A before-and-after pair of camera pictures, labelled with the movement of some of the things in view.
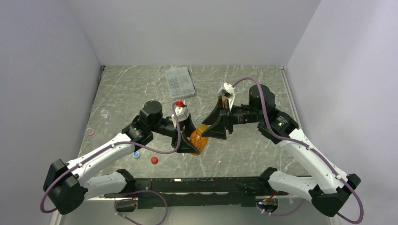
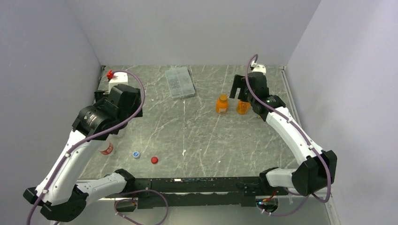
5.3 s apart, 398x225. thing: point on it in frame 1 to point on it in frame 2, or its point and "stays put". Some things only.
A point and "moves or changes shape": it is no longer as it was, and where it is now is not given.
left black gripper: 186,146 to 136,106
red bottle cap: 154,160 stays put
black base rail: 165,193 stays put
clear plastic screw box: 180,81 stays put
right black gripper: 218,131 to 239,82
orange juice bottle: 200,142 moves or changes shape
